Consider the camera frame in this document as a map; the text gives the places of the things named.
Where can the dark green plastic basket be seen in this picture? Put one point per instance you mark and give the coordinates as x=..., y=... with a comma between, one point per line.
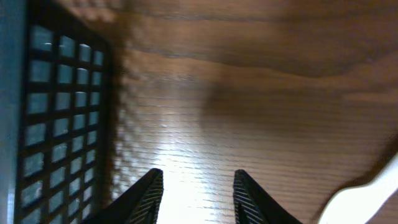
x=55, y=74

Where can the white wide-handled plastic fork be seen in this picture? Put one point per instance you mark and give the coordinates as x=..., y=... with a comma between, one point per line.
x=360, y=203

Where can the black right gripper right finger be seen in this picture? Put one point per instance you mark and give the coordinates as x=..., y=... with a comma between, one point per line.
x=253, y=205

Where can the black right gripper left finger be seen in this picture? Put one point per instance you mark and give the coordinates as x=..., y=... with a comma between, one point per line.
x=138, y=205

